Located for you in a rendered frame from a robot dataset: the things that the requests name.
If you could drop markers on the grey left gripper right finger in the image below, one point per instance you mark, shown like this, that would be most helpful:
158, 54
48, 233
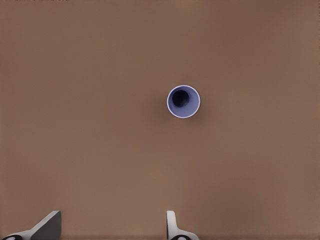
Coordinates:
171, 225

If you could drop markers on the purple cup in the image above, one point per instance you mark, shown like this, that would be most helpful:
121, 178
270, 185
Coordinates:
183, 101

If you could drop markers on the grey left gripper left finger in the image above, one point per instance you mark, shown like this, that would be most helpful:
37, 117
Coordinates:
47, 227

